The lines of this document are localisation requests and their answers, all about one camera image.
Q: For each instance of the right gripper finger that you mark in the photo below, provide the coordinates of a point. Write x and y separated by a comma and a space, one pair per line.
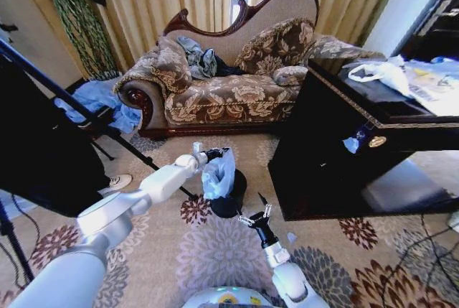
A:
244, 220
266, 211

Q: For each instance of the pale blue garbage bag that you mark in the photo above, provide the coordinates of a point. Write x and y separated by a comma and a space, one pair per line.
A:
217, 178

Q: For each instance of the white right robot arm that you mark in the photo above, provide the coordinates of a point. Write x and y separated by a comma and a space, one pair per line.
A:
288, 279

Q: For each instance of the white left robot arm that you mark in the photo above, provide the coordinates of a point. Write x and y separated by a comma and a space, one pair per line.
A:
107, 211

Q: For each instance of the black round trash bin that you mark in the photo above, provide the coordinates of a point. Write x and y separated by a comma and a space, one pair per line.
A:
236, 196

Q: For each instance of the printed white plastic bag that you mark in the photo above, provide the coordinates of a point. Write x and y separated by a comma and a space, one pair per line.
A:
435, 85

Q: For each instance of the small white paper scrap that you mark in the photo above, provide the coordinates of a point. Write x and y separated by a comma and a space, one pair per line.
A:
292, 238

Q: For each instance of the floral patterned rug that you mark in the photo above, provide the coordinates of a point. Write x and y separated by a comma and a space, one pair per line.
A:
215, 257

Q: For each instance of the floral brown chaise longue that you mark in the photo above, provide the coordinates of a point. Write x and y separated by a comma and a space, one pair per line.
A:
229, 100

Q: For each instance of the white robot front shell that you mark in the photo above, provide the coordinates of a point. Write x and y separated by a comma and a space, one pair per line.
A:
226, 299

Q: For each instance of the black glossy cabinet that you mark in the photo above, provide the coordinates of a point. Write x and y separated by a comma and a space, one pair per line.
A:
330, 164

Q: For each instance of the dark navy crumpled garment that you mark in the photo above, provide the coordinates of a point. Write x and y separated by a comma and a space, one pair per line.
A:
224, 68

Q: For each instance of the floral tasselled cushion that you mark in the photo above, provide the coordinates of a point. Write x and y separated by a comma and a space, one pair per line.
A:
174, 67

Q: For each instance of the grey green crumpled garment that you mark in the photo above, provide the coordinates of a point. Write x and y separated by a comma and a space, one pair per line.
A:
195, 58

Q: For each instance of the person's white shoe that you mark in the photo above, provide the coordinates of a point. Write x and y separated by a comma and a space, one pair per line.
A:
120, 181

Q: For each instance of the small floral bolster cushion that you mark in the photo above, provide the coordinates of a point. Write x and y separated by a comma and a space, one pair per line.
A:
288, 75

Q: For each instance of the blue white hanging wrapper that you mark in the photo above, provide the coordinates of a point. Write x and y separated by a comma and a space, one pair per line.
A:
353, 143

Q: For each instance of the large floral fringed cushion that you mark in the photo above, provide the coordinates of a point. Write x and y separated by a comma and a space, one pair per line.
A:
276, 47

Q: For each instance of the gold oval cabinet emblem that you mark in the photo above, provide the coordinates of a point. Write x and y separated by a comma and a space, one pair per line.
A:
377, 141

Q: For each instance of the light blue crumpled sheet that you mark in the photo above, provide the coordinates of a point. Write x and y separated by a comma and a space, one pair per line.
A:
97, 96

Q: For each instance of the black tripod stand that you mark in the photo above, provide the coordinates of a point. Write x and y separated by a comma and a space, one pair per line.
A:
75, 105

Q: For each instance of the large black panel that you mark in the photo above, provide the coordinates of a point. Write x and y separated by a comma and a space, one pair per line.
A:
39, 143

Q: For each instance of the green hanging plant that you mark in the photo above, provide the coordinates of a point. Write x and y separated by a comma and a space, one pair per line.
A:
84, 31

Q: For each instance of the black light stand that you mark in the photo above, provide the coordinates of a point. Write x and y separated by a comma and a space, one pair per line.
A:
12, 243

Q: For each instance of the dark glossy wall unit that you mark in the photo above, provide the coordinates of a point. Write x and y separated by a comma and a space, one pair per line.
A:
435, 24

